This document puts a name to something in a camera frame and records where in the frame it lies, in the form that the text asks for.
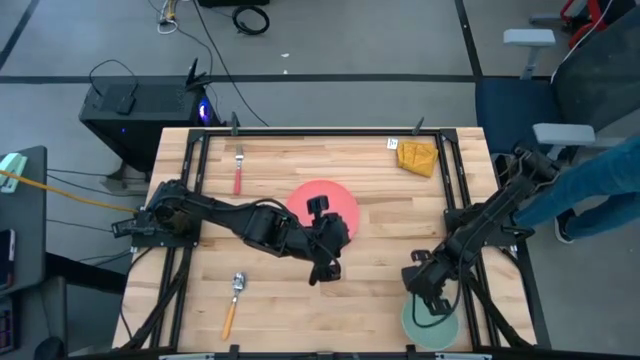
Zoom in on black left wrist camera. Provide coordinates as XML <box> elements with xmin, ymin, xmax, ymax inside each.
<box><xmin>306</xmin><ymin>195</ymin><xmax>331</xmax><ymax>217</ymax></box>

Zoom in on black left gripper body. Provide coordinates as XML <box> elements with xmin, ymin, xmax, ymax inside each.
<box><xmin>298</xmin><ymin>211</ymin><xmax>352</xmax><ymax>267</ymax></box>

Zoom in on dark office chair grey armrests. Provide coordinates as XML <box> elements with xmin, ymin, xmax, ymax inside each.
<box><xmin>473</xmin><ymin>0</ymin><xmax>640</xmax><ymax>162</ymax></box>

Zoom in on pale green bowl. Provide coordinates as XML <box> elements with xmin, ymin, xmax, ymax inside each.
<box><xmin>400</xmin><ymin>291</ymin><xmax>461</xmax><ymax>352</ymax></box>

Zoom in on pink round plate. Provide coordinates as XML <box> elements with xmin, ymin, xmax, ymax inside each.
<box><xmin>285</xmin><ymin>179</ymin><xmax>362</xmax><ymax>242</ymax></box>

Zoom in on coiled black cable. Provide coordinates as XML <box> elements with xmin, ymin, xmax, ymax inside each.
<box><xmin>231</xmin><ymin>4</ymin><xmax>272</xmax><ymax>37</ymax></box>

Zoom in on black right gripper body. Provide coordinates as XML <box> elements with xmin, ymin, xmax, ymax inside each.
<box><xmin>401</xmin><ymin>248</ymin><xmax>452</xmax><ymax>303</ymax></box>

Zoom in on yellow cable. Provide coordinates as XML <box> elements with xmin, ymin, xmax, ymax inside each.
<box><xmin>0</xmin><ymin>169</ymin><xmax>139</xmax><ymax>215</ymax></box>

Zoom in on dark side table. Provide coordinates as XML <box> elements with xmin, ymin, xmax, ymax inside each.
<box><xmin>0</xmin><ymin>144</ymin><xmax>49</xmax><ymax>297</ymax></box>

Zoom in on black table frame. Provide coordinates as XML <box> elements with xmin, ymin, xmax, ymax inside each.
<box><xmin>119</xmin><ymin>126</ymin><xmax>539</xmax><ymax>351</ymax></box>

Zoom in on person's leg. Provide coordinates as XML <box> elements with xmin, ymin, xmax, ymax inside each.
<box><xmin>513</xmin><ymin>134</ymin><xmax>640</xmax><ymax>240</ymax></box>

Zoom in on person's shoe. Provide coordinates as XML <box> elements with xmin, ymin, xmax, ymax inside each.
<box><xmin>553</xmin><ymin>208</ymin><xmax>577</xmax><ymax>245</ymax></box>

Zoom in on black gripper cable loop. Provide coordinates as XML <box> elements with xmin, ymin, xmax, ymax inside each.
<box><xmin>410</xmin><ymin>277</ymin><xmax>465</xmax><ymax>330</ymax></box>

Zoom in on black computer tower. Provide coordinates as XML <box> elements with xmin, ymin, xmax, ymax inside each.
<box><xmin>78</xmin><ymin>74</ymin><xmax>214</xmax><ymax>174</ymax></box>

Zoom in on red metal frame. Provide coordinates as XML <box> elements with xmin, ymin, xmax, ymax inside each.
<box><xmin>558</xmin><ymin>0</ymin><xmax>610</xmax><ymax>50</ymax></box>

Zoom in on yellow cloth napkin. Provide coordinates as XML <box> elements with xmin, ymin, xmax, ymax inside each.
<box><xmin>396</xmin><ymin>140</ymin><xmax>440</xmax><ymax>179</ymax></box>

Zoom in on spoon with orange handle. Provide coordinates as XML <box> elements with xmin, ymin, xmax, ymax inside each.
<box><xmin>220</xmin><ymin>271</ymin><xmax>248</xmax><ymax>342</ymax></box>

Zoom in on fork with pink handle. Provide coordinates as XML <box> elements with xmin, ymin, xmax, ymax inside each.
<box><xmin>232</xmin><ymin>144</ymin><xmax>245</xmax><ymax>197</ymax></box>

